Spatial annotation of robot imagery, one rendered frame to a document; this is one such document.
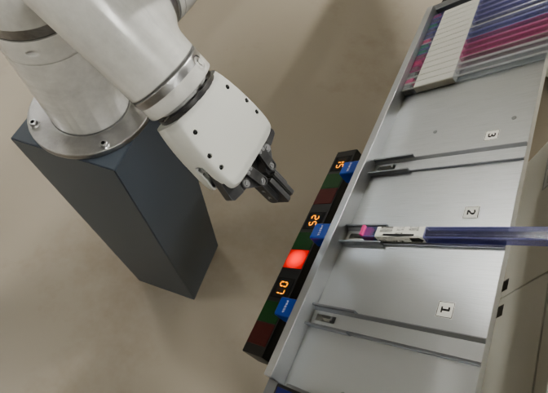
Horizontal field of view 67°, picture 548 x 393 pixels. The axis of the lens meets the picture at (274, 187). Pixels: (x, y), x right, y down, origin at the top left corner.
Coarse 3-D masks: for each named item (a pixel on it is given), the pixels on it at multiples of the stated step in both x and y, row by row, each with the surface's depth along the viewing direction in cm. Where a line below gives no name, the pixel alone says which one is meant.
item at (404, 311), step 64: (448, 128) 54; (512, 128) 47; (384, 192) 54; (448, 192) 47; (512, 192) 42; (384, 256) 47; (448, 256) 42; (320, 320) 48; (384, 320) 41; (448, 320) 37; (320, 384) 42; (384, 384) 37; (448, 384) 34
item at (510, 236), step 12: (372, 228) 49; (432, 228) 44; (444, 228) 43; (456, 228) 42; (468, 228) 41; (480, 228) 40; (492, 228) 39; (504, 228) 38; (516, 228) 38; (528, 228) 37; (540, 228) 36; (372, 240) 49; (432, 240) 43; (444, 240) 42; (456, 240) 41; (468, 240) 40; (480, 240) 40; (492, 240) 39; (504, 240) 38; (516, 240) 37; (528, 240) 36; (540, 240) 36
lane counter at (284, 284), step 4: (280, 280) 57; (284, 280) 57; (288, 280) 56; (292, 280) 55; (276, 284) 57; (280, 284) 57; (284, 284) 56; (288, 284) 56; (292, 284) 55; (276, 288) 57; (280, 288) 56; (284, 288) 56; (288, 288) 55; (272, 292) 57; (276, 292) 56; (280, 292) 56; (284, 292) 55; (288, 292) 55; (272, 296) 56; (276, 296) 55; (280, 296) 55; (284, 296) 55
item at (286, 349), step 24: (408, 72) 66; (384, 120) 60; (384, 144) 60; (360, 168) 56; (360, 192) 56; (336, 216) 53; (336, 240) 52; (312, 264) 50; (312, 288) 48; (312, 312) 48; (288, 336) 45; (288, 360) 45
